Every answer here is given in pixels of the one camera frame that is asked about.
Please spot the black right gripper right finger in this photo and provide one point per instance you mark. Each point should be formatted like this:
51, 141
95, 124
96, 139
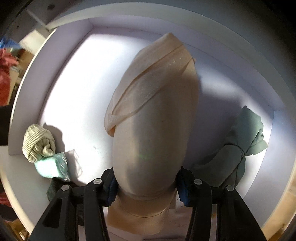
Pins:
217, 213

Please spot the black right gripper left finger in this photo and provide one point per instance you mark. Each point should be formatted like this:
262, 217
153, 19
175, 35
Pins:
71, 207

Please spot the beige nylon stocking bundle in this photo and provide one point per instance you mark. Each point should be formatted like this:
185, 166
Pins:
150, 117

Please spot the mint green sock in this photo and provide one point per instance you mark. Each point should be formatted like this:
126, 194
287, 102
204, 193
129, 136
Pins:
55, 166

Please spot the sage green cloth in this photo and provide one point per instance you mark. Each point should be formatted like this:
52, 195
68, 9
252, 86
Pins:
226, 166

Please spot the light green ribbed sock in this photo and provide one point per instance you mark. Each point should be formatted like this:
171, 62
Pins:
38, 142

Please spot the white drawer box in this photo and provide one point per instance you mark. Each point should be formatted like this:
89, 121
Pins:
242, 58

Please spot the cardboard box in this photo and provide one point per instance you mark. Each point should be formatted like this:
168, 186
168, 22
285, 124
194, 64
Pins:
23, 58

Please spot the red cloth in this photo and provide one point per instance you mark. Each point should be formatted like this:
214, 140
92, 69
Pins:
7, 60

